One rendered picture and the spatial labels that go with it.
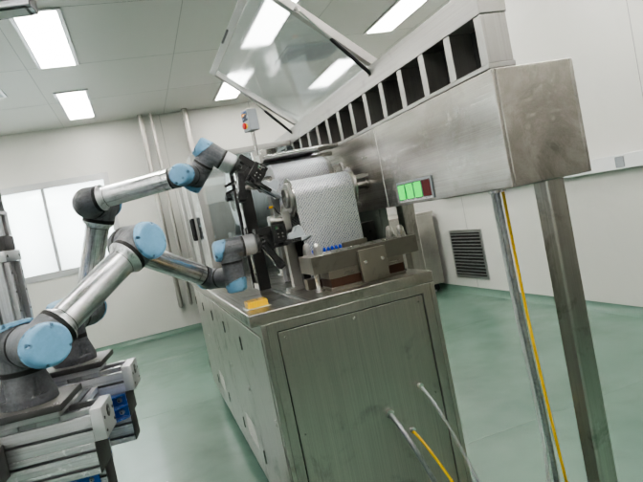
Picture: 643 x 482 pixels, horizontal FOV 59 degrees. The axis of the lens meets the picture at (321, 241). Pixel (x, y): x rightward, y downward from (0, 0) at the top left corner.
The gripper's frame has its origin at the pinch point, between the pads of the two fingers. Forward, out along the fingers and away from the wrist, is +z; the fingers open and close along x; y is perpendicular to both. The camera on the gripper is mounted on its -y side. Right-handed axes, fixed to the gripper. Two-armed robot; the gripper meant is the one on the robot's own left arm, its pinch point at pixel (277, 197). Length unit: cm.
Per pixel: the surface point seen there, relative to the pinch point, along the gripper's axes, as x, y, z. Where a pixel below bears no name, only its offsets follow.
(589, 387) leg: -85, -19, 87
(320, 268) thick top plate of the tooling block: -27.5, -19.3, 19.7
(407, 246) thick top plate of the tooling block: -28, 2, 45
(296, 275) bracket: 0.2, -23.2, 20.6
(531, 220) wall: 208, 132, 241
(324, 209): -7.8, 3.2, 16.9
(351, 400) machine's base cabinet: -33, -54, 48
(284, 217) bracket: -0.6, -5.6, 6.1
